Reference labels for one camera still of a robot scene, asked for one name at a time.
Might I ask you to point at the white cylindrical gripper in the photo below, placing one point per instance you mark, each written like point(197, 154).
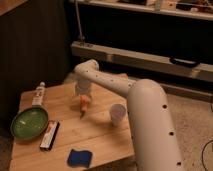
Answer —
point(83, 87)

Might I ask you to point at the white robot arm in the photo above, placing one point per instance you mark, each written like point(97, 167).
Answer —
point(152, 131)

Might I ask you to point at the white paper cup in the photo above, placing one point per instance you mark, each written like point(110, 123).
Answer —
point(117, 113)

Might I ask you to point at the wooden table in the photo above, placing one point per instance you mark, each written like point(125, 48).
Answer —
point(92, 131)

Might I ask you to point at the red and black box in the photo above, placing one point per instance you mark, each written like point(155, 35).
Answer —
point(49, 136)

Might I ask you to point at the long grey case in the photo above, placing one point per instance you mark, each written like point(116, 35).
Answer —
point(140, 60)

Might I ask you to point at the white plastic bottle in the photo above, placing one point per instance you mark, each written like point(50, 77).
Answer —
point(39, 95)

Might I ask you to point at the blue sponge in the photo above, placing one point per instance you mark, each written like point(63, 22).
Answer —
point(79, 158)

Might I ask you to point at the metal pole stand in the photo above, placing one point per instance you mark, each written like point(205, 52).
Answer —
point(81, 36)

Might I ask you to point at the green bowl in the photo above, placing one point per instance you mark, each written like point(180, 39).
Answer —
point(29, 123)

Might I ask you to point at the cluttered shelf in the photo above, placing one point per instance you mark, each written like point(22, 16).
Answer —
point(156, 7)

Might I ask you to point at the black case handle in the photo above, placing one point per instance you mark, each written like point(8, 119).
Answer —
point(184, 64)

